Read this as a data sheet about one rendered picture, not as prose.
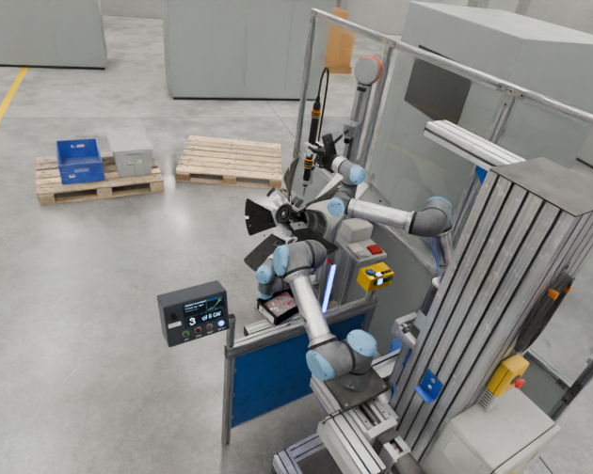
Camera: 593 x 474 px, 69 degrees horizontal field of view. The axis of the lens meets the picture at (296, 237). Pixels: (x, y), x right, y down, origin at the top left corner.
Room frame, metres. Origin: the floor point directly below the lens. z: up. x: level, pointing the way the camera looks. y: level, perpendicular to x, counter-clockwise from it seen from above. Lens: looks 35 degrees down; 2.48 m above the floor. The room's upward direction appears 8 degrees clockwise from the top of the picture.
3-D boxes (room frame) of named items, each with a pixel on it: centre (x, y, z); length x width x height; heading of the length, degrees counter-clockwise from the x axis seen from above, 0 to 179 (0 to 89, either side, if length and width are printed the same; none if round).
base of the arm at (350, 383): (1.11, -0.31, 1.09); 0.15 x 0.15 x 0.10
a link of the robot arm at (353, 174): (1.72, -0.20, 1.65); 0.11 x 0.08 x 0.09; 44
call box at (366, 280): (1.79, -0.45, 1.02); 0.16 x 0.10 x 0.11; 124
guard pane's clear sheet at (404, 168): (2.32, -0.61, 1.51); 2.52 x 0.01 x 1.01; 34
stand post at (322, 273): (2.22, -0.21, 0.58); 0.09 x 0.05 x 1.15; 34
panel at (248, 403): (1.57, -0.12, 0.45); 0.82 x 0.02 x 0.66; 124
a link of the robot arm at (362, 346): (1.11, -0.30, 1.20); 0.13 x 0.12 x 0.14; 122
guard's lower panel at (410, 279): (2.32, -0.61, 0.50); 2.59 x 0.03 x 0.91; 34
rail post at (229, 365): (1.33, 0.23, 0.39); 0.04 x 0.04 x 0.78; 34
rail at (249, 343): (1.57, -0.12, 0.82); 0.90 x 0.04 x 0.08; 124
